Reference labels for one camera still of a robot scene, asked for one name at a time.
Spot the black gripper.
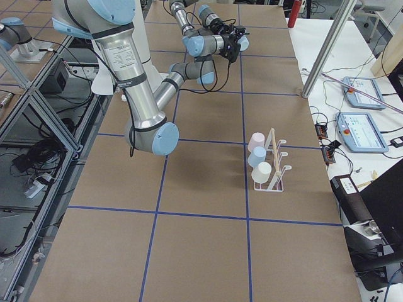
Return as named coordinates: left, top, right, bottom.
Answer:
left=220, top=35, right=241, bottom=62
left=212, top=20, right=238, bottom=36

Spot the lower teach pendant tablet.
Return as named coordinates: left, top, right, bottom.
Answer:
left=336, top=112, right=389, bottom=154

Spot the white wire cup rack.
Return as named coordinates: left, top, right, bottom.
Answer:
left=253, top=128, right=292, bottom=193

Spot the red bottle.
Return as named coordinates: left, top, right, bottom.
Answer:
left=287, top=0, right=303, bottom=28

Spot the upper teach pendant tablet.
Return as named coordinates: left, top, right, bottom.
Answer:
left=343, top=76, right=386, bottom=110

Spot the pale green-white plastic cup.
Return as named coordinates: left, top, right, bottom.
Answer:
left=251, top=162, right=272, bottom=184

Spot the black box device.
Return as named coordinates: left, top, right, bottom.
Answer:
left=330, top=174, right=373, bottom=224

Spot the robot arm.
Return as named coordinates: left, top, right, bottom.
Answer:
left=52, top=1, right=249, bottom=155
left=162, top=0, right=236, bottom=38

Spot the teach pendant tablet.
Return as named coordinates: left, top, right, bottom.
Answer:
left=336, top=112, right=389, bottom=154
left=343, top=76, right=386, bottom=110

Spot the light blue plastic cup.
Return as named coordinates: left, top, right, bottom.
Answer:
left=247, top=146, right=266, bottom=168

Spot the reacher grabber stick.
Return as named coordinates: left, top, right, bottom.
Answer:
left=322, top=73, right=402, bottom=114

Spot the aluminium frame post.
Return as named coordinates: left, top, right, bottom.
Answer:
left=302, top=0, right=356, bottom=98

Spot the pink plastic cup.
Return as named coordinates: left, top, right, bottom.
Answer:
left=247, top=132, right=265, bottom=152

